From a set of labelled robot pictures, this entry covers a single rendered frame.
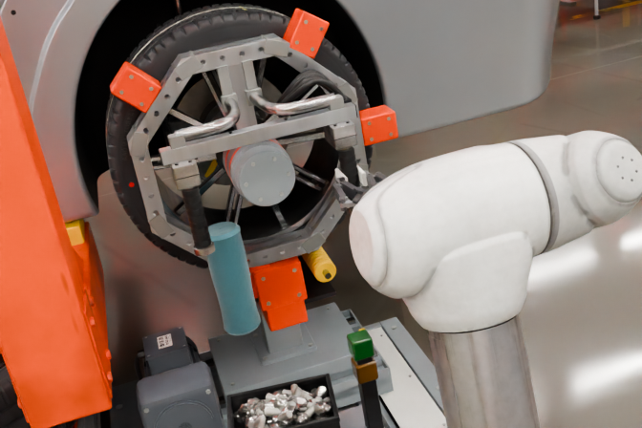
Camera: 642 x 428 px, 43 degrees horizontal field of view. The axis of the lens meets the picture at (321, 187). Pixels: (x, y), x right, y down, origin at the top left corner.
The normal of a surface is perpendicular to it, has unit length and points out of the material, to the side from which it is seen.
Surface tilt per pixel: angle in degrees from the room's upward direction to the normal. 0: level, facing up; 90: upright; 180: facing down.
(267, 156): 90
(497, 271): 81
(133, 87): 90
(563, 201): 75
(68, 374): 90
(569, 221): 98
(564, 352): 0
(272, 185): 90
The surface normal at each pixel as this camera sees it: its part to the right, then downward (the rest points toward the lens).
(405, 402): -0.17, -0.92
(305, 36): 0.27, 0.32
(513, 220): 0.37, 0.09
